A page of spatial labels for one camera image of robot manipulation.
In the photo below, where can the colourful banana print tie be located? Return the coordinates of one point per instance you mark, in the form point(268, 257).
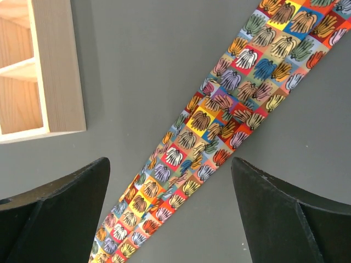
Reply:
point(275, 49)

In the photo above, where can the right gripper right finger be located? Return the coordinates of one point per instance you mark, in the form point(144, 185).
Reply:
point(285, 223)

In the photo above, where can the wooden eight-compartment box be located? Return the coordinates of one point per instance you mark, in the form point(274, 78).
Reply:
point(41, 92)

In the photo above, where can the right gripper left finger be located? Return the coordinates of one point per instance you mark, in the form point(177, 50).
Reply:
point(55, 222)

